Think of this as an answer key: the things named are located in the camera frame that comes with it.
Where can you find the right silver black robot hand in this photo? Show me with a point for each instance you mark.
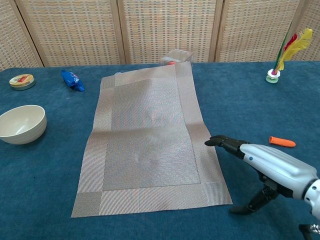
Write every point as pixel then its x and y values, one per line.
pixel 280 167

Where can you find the grey-brown woven placemat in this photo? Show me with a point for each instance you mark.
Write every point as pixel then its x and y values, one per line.
pixel 150 150

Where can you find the white ceramic bowl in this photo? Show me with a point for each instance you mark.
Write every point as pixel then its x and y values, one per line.
pixel 21 125

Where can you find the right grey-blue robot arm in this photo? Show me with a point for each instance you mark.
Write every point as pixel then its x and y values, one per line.
pixel 315 197

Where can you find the orange rubber finger cot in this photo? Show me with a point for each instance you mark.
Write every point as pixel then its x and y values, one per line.
pixel 282 142

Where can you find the colourful feather shuttlecock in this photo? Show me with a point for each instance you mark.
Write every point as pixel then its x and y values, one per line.
pixel 272 78

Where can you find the clear box with orange pieces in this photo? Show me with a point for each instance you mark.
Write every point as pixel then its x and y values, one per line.
pixel 180 55

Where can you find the blue snack packet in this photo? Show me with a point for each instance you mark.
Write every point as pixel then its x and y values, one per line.
pixel 72 80

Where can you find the blue table cloth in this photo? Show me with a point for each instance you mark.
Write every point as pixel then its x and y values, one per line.
pixel 50 175

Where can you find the woven wooden folding screen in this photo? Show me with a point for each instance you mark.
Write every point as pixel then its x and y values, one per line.
pixel 75 30

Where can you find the round yellow tin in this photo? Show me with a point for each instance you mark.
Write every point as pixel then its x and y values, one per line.
pixel 22 82

